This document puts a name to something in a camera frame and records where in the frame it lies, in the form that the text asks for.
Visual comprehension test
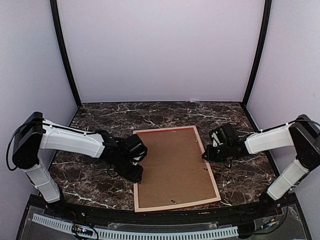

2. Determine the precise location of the small circuit board with led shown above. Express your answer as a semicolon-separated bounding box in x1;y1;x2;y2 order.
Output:
71;224;94;236

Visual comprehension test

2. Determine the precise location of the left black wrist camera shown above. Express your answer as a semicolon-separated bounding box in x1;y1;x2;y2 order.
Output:
124;134;148;163

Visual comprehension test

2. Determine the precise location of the black left corner post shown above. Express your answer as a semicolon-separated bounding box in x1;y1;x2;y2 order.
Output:
49;0;82;108

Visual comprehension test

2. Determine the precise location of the brown cardboard backing board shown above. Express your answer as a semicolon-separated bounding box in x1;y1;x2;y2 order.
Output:
136;129;217;208

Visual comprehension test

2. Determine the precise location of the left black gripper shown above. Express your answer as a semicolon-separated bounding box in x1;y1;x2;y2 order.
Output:
114;155;144;184

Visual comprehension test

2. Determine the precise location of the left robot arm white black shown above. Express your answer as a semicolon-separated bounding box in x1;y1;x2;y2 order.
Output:
5;111;148;218

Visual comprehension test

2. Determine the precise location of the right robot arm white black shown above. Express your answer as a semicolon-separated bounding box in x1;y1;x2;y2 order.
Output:
202;114;320;217

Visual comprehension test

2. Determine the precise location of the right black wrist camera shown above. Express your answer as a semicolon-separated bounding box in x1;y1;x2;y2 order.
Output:
209;123;239;147

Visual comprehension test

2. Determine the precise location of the white slotted cable duct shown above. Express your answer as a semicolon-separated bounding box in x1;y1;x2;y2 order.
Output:
31;213;239;240

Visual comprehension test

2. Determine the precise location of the black right corner post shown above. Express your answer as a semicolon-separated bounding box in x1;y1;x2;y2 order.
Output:
242;0;272;107

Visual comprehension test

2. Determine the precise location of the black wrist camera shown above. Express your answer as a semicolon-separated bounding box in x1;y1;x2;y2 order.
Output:
124;134;148;163
209;123;239;147

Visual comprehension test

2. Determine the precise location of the black front mounting rail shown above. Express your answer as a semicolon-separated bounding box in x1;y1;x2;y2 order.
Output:
67;193;302;226

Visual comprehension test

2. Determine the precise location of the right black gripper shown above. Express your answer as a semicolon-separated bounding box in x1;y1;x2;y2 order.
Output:
202;142;232;163

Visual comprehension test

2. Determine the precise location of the black corner post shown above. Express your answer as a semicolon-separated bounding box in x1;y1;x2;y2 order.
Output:
49;0;82;108
242;0;272;107

